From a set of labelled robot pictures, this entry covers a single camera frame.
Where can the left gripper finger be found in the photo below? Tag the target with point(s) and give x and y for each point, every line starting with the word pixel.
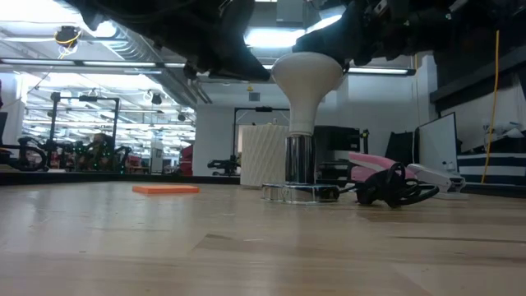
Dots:
pixel 238 53
pixel 193 70

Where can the white reflector lightbulb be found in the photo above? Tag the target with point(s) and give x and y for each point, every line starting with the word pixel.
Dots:
pixel 306 78

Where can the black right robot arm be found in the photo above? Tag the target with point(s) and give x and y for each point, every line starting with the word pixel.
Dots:
pixel 472 20

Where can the background black robot arm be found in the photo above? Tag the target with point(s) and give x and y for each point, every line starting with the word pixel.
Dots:
pixel 224 165
pixel 29 158

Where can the black ceiling spotlight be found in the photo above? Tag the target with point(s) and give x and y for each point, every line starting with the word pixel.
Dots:
pixel 156 99

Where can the long ceiling light strip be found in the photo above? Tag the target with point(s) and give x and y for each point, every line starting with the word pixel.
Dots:
pixel 119 63

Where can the black cabinet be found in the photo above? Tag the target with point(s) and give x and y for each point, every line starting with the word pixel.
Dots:
pixel 337 140

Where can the red cabinet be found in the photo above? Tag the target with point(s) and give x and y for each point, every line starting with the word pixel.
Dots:
pixel 187 160

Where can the black chair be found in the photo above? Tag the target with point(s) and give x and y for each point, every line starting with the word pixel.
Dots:
pixel 400 148

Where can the pink stapler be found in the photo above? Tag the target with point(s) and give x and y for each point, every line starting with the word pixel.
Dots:
pixel 367 160

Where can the white textured pen cup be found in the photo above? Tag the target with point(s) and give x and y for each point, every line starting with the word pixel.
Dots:
pixel 263 156

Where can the white flat panel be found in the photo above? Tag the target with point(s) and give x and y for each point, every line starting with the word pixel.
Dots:
pixel 437 144

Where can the person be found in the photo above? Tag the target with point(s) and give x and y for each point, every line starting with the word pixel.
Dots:
pixel 102 141

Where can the orange sticky note pad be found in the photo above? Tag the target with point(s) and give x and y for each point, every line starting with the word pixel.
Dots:
pixel 164 189

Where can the yellow black ceiling device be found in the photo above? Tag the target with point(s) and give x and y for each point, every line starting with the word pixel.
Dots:
pixel 67 35

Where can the white stapler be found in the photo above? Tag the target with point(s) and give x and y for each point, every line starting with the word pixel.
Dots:
pixel 435 178

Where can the white crumpled bag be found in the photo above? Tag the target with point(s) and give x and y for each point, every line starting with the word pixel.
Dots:
pixel 505 128

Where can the blue white striped cloth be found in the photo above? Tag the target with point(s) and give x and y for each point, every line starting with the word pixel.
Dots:
pixel 493 168

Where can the black background gantry frame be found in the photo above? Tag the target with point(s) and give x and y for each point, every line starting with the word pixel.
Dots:
pixel 98 98
pixel 263 109

